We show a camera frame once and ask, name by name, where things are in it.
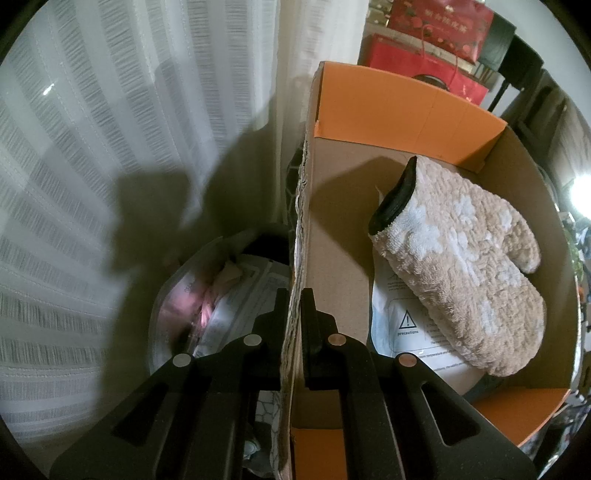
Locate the bright lamp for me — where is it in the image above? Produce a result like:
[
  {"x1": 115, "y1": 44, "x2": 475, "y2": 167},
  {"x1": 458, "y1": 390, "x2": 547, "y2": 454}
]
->
[{"x1": 566, "y1": 173, "x2": 591, "y2": 217}]

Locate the white plastic packet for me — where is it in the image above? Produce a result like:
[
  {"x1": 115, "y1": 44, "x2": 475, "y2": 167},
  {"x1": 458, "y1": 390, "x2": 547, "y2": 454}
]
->
[{"x1": 369, "y1": 185, "x2": 490, "y2": 398}]

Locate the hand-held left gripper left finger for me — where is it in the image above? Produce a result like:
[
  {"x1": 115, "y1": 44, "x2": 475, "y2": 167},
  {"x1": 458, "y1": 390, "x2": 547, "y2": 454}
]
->
[{"x1": 50, "y1": 288, "x2": 289, "y2": 480}]

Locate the white sheer curtain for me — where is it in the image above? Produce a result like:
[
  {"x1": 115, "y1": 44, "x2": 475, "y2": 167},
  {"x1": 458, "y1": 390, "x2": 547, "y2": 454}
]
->
[{"x1": 0, "y1": 0, "x2": 370, "y2": 462}]

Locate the orange cardboard box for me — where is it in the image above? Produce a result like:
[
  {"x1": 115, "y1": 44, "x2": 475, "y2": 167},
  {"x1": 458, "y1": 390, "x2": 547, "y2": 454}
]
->
[{"x1": 277, "y1": 61, "x2": 583, "y2": 480}]

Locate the red floral gift bag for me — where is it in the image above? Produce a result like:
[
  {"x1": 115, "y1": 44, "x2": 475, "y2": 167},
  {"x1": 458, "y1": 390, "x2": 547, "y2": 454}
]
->
[{"x1": 385, "y1": 0, "x2": 495, "y2": 63}]

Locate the beige terry oven mitt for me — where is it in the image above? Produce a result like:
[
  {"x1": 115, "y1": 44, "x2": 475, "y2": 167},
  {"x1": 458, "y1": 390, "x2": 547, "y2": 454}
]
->
[{"x1": 369, "y1": 156, "x2": 548, "y2": 377}]

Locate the clear plastic bag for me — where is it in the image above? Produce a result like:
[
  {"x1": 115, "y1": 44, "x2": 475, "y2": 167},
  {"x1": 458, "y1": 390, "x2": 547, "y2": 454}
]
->
[{"x1": 148, "y1": 233, "x2": 294, "y2": 370}]

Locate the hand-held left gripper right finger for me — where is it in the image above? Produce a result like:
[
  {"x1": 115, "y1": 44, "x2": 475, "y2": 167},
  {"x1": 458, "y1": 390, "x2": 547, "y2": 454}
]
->
[{"x1": 300, "y1": 287, "x2": 536, "y2": 480}]

